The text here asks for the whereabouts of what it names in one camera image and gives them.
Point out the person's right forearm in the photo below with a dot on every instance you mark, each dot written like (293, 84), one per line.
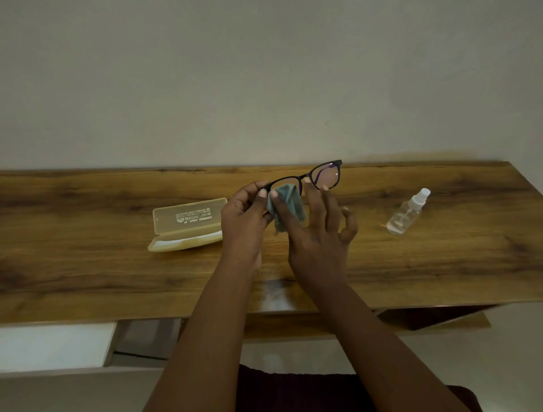
(382, 352)

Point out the person's left forearm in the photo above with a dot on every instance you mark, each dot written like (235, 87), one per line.
(208, 335)

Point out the black framed eyeglasses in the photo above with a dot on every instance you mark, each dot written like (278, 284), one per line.
(326, 176)

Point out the white cabinet drawer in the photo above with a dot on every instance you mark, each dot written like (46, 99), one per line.
(51, 348)

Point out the person's left hand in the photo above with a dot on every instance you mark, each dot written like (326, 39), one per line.
(242, 229)

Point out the dark maroon garment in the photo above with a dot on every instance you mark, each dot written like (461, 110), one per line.
(297, 392)

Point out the person's right hand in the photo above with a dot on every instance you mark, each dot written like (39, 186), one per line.
(318, 250)

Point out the wooden under-table shelf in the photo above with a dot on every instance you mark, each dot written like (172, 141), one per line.
(288, 327)

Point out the yellow translucent glasses case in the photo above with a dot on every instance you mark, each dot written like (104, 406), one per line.
(186, 220)

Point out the clear spray bottle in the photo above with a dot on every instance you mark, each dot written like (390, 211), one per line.
(403, 216)

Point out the blue cleaning cloth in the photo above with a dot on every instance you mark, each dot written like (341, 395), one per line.
(288, 199)

